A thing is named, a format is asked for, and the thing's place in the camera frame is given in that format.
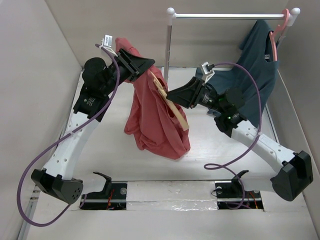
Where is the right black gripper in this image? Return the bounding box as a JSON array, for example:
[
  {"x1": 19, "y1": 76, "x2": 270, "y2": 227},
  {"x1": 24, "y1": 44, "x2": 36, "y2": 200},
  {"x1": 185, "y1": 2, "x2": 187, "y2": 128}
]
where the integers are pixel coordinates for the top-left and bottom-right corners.
[{"x1": 165, "y1": 76, "x2": 226, "y2": 114}]

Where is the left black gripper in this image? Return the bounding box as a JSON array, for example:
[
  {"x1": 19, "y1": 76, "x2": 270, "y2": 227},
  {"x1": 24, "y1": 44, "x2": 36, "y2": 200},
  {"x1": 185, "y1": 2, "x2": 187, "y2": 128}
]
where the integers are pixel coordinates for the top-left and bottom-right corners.
[{"x1": 101, "y1": 48, "x2": 155, "y2": 96}]

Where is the beige wooden hanger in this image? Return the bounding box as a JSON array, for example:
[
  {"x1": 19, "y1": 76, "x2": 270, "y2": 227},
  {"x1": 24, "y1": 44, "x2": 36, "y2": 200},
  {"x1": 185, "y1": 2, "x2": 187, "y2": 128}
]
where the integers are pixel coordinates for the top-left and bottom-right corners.
[{"x1": 149, "y1": 71, "x2": 189, "y2": 131}]

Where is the red t shirt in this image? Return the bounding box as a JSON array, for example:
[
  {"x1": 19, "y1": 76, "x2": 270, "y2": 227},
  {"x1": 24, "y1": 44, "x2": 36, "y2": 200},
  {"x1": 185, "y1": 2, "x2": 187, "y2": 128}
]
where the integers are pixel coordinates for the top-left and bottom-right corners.
[{"x1": 114, "y1": 36, "x2": 191, "y2": 161}]

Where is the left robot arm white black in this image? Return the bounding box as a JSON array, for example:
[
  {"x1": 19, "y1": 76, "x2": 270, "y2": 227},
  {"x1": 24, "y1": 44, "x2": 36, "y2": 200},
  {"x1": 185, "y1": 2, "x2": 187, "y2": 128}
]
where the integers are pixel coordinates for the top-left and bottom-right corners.
[{"x1": 31, "y1": 48, "x2": 155, "y2": 205}]

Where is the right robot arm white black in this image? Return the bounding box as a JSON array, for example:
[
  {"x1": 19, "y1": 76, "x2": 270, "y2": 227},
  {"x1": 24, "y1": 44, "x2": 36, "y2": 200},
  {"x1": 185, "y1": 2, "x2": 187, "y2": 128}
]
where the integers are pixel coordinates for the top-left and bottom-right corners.
[{"x1": 166, "y1": 77, "x2": 313, "y2": 202}]

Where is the teal t shirt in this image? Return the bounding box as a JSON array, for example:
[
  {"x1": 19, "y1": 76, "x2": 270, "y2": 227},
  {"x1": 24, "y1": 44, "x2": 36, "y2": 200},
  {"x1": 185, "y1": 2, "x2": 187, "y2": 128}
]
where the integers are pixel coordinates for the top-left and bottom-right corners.
[{"x1": 207, "y1": 19, "x2": 279, "y2": 128}]

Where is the pink plastic hanger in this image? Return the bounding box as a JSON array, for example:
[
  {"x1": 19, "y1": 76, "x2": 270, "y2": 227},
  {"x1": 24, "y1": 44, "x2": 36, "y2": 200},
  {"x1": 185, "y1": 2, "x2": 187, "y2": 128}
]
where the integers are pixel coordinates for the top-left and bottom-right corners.
[{"x1": 269, "y1": 8, "x2": 291, "y2": 62}]

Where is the white metal clothes rack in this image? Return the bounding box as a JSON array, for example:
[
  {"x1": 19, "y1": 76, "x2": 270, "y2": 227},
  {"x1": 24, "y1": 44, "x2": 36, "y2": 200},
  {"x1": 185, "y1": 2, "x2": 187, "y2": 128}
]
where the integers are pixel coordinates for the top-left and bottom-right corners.
[{"x1": 163, "y1": 7, "x2": 301, "y2": 80}]

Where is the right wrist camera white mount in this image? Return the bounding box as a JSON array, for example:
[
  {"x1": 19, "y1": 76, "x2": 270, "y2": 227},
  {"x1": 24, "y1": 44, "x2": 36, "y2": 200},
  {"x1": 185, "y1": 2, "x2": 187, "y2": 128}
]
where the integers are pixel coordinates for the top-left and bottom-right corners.
[{"x1": 200, "y1": 62, "x2": 215, "y2": 83}]

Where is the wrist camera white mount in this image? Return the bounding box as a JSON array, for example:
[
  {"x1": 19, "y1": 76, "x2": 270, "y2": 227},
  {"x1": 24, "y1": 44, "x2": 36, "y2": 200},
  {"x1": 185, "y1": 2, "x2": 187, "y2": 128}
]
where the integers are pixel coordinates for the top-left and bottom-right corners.
[
  {"x1": 95, "y1": 34, "x2": 118, "y2": 57},
  {"x1": 200, "y1": 62, "x2": 215, "y2": 83}
]

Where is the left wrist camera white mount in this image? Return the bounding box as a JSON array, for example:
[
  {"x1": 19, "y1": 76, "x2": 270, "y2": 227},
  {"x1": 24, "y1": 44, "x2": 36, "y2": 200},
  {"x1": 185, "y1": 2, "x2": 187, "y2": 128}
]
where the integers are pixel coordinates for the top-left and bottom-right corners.
[{"x1": 95, "y1": 34, "x2": 118, "y2": 57}]

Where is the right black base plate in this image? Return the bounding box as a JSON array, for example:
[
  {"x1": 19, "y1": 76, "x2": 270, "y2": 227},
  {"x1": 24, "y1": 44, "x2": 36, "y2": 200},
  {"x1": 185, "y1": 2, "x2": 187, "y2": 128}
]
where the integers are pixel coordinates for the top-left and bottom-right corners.
[{"x1": 211, "y1": 170, "x2": 264, "y2": 210}]

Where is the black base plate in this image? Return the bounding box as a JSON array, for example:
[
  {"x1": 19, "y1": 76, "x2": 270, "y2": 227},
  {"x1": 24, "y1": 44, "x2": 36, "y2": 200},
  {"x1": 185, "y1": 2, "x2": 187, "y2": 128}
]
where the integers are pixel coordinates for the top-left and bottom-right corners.
[
  {"x1": 211, "y1": 170, "x2": 264, "y2": 210},
  {"x1": 79, "y1": 171, "x2": 128, "y2": 211}
]

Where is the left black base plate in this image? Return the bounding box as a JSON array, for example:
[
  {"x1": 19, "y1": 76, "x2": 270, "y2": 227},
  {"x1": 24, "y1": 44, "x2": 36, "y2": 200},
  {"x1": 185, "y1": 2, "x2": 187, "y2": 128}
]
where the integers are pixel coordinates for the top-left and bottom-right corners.
[{"x1": 79, "y1": 171, "x2": 128, "y2": 211}]

